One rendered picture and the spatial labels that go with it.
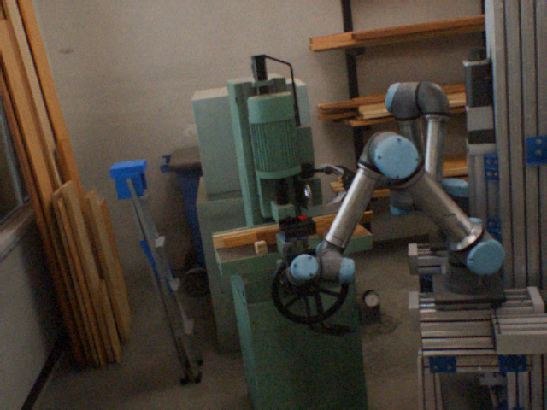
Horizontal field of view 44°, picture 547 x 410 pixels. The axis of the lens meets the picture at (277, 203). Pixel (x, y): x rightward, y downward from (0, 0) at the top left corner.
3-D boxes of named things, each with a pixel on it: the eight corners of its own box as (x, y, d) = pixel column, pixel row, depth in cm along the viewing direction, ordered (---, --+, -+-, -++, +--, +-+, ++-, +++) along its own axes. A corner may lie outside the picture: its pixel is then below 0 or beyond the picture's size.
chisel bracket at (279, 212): (279, 229, 266) (277, 208, 264) (273, 220, 280) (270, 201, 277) (297, 226, 267) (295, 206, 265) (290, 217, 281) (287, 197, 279)
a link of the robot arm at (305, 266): (320, 279, 199) (292, 278, 198) (314, 284, 209) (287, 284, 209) (320, 253, 201) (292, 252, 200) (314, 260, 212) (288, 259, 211)
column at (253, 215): (255, 250, 291) (232, 83, 272) (247, 236, 312) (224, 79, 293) (305, 242, 294) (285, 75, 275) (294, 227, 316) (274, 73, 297)
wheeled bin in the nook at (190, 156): (182, 302, 451) (157, 162, 426) (183, 274, 503) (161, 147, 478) (276, 287, 456) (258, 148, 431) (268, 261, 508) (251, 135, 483)
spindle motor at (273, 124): (261, 182, 256) (250, 101, 248) (253, 173, 273) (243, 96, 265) (306, 174, 259) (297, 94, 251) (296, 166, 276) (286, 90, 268)
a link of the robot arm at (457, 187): (464, 218, 261) (462, 184, 258) (432, 215, 269) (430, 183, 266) (476, 209, 270) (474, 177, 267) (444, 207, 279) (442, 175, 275)
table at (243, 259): (225, 286, 245) (222, 271, 243) (214, 260, 274) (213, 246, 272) (382, 256, 255) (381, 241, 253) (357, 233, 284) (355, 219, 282)
